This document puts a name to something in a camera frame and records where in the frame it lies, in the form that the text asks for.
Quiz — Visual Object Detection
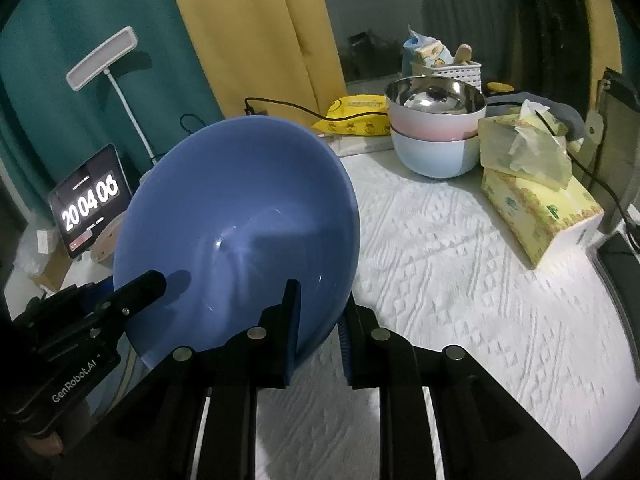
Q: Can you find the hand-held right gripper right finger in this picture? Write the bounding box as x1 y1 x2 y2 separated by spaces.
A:
338 291 586 480

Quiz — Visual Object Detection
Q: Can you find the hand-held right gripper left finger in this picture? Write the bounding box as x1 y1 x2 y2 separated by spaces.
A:
65 279 304 480

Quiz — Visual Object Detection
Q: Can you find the pink spotted bowl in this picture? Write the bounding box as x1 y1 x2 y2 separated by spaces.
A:
90 210 129 267

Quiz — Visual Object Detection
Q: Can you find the large blue bowl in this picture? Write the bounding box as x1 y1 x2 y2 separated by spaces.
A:
112 116 362 372

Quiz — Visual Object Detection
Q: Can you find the person's left hand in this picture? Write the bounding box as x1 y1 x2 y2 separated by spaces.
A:
22 427 64 456

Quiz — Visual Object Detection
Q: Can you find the cardboard box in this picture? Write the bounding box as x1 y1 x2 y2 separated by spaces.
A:
27 245 77 294

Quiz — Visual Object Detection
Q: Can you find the tablet showing clock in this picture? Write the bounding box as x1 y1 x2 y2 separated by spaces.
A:
48 143 132 260

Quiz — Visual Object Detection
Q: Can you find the clear plastic bag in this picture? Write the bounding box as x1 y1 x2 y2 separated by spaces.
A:
4 220 56 286

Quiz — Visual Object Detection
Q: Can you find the white textured tablecloth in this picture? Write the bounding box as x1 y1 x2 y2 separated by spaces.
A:
60 149 640 480

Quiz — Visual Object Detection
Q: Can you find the light blue steel-lined bowl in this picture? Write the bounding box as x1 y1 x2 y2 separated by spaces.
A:
390 127 482 180

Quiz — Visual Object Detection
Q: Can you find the yellow wipes packet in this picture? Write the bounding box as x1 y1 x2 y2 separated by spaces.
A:
312 95 392 137

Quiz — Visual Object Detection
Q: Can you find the white desk lamp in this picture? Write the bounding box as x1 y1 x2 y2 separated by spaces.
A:
66 26 161 186

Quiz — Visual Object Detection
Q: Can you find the pink steel-lined bowl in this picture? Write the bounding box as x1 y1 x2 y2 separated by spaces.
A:
384 76 488 141

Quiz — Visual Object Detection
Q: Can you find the open yellow tissue pack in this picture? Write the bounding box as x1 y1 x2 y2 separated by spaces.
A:
478 100 572 190

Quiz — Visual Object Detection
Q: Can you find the yellow curtain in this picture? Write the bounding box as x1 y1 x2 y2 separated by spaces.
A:
575 0 624 81
165 0 346 127

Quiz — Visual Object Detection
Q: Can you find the teal curtain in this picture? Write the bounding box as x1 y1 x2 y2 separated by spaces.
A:
0 0 227 221

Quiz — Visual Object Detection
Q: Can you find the black smartphone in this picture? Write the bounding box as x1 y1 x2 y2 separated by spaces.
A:
592 232 640 313

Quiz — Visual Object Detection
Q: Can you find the blue and white packet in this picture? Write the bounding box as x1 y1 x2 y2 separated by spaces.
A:
403 25 456 69

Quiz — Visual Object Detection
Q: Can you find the steel thermos bottle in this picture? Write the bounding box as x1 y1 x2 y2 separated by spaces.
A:
582 66 640 234

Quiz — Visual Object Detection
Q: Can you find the dark glass window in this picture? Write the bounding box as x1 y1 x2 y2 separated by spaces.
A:
314 0 531 87

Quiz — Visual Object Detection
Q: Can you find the black window frame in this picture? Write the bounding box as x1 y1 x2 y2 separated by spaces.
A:
501 0 601 111

